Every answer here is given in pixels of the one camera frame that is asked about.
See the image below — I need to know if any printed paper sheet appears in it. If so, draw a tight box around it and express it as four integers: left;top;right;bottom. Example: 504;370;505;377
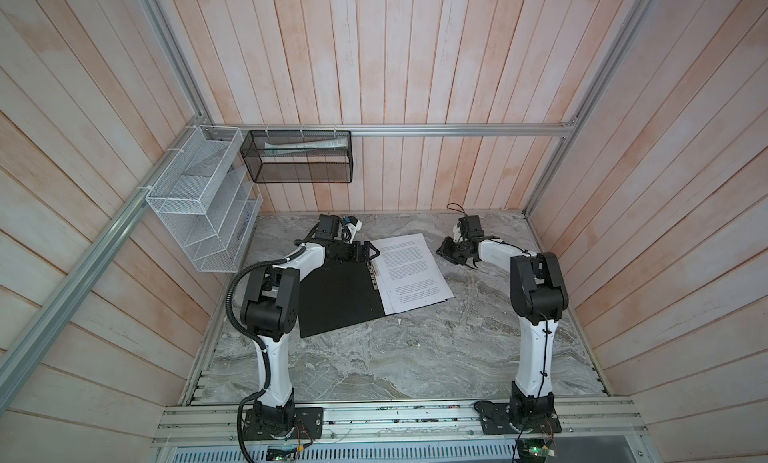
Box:
372;233;453;297
381;286;453;315

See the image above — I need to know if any white folder black inside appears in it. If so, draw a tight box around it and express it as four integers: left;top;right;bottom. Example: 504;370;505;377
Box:
298;261;385;338

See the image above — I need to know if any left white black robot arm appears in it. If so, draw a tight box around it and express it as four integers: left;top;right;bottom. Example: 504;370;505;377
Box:
225;215;379;438

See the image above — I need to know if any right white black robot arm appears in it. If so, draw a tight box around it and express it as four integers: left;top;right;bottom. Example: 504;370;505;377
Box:
437;215;569;433

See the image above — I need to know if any metal folder clip mechanism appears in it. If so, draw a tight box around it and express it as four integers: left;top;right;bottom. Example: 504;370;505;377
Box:
367;261;379;291

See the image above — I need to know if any black mesh basket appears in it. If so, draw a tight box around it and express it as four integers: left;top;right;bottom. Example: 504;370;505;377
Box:
240;130;354;185

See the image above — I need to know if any paper inside black basket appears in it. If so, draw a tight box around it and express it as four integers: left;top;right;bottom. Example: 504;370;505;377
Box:
263;138;350;157

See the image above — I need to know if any right green circuit board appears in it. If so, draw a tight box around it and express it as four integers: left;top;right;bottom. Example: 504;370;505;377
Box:
515;439;556;463

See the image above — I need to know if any green circuit board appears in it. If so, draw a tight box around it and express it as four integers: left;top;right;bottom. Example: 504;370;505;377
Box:
265;448;300;461
515;439;556;463

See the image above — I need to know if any left green circuit board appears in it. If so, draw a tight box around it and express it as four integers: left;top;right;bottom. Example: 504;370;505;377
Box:
265;448;300;461

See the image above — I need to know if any white wire mesh organizer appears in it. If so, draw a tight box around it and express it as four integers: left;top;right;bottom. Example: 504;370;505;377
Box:
147;126;263;273

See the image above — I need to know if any horizontal aluminium wall bar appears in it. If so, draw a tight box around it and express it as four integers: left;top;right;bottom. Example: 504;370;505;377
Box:
236;123;575;138

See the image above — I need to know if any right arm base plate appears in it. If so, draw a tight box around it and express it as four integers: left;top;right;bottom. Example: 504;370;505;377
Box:
473;400;562;435

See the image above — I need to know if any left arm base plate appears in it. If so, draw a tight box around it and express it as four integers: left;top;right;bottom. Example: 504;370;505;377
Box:
241;406;324;442

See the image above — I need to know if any aluminium front rail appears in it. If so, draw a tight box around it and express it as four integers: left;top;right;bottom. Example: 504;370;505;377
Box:
151;396;650;448

